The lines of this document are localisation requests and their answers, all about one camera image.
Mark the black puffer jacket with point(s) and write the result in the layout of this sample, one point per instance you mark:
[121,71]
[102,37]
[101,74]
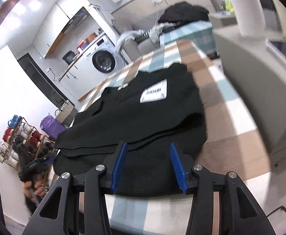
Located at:
[182,12]

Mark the dark door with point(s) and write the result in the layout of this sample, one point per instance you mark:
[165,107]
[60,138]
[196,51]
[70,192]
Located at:
[40,76]

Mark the range hood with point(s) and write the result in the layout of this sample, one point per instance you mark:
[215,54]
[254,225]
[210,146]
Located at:
[74,20]

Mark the person's left forearm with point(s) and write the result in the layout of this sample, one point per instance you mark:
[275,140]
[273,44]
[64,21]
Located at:
[31,205]

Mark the pale grey garment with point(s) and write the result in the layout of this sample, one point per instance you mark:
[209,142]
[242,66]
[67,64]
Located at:
[160,30]

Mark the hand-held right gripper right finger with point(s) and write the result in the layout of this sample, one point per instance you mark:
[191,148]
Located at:
[178,169]

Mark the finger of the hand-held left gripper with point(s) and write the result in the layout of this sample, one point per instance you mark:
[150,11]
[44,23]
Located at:
[48,161]

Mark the white base cabinets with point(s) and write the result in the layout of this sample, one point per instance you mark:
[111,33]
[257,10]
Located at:
[84,78]

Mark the black cooking pot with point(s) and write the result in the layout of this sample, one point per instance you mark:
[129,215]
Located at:
[68,56]

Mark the woven laundry basket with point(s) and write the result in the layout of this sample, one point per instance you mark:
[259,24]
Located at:
[65,111]

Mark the grey bedside cabinet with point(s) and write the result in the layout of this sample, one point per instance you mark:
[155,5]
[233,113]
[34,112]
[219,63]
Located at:
[221,19]

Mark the grey low partition cabinet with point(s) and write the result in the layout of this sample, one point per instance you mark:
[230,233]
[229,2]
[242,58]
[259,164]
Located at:
[251,73]

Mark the green toy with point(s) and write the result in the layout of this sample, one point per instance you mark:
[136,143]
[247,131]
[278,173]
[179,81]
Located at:
[228,6]

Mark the rows of shoes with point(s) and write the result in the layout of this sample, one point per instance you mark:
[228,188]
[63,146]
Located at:
[13,137]

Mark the black knit sweater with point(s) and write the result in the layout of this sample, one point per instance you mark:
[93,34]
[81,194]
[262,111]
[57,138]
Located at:
[145,117]

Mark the dark tablet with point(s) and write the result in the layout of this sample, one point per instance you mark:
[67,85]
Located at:
[285,51]

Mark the white wall socket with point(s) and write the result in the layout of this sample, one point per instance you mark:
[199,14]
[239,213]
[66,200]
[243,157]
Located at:
[156,1]

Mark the white washing machine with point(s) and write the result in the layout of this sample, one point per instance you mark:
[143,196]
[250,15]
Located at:
[103,58]

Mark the wooden shoe rack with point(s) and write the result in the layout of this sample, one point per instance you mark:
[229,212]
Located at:
[38,146]

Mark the purple bag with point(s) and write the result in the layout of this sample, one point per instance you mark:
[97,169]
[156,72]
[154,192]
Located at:
[52,127]

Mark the white paper towel roll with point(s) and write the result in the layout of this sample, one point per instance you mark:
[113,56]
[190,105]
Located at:
[248,12]

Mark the checked tablecloth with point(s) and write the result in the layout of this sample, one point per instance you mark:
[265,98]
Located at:
[219,102]

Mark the white wall cabinets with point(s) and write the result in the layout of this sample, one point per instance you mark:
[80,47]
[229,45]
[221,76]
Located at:
[52,24]

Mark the light grey blanket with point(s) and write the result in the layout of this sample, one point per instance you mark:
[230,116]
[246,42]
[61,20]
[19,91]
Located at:
[125,38]

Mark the grey sofa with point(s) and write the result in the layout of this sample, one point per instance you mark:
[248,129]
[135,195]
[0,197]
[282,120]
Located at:
[145,45]

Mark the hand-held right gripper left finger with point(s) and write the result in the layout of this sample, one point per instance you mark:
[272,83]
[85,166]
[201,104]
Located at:
[118,166]

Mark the person's left hand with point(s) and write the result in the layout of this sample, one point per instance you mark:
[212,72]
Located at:
[37,186]

